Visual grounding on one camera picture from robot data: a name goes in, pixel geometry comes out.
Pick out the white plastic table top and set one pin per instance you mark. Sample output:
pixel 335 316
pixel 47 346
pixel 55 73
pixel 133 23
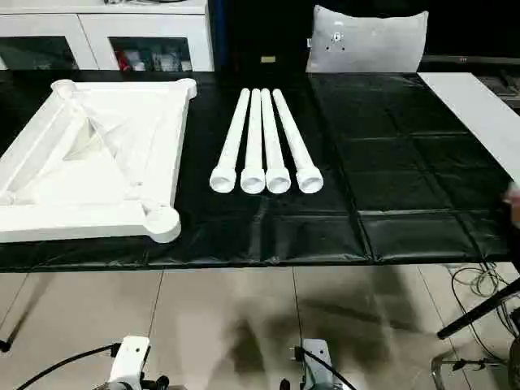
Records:
pixel 101 183

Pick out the white plastic table leg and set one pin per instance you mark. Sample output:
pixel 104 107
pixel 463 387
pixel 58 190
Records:
pixel 292 138
pixel 254 138
pixel 271 138
pixel 231 138

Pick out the black tripod leg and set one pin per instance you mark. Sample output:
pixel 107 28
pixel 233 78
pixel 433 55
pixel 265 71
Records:
pixel 475 310

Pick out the black work mat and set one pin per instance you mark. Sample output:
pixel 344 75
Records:
pixel 406 183

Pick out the white flat board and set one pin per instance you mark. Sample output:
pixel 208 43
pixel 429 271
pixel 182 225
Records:
pixel 467 109

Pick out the grey cushion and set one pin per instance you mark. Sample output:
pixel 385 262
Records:
pixel 373 48

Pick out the black box with yellow label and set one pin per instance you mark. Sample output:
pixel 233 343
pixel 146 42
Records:
pixel 264 32

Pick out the white cabinet with glass doors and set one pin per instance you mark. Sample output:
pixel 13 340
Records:
pixel 93 24

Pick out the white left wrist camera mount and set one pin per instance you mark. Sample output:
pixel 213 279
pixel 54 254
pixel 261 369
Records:
pixel 130 357

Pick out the chrome metal frame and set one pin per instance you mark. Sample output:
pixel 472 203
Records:
pixel 434 373

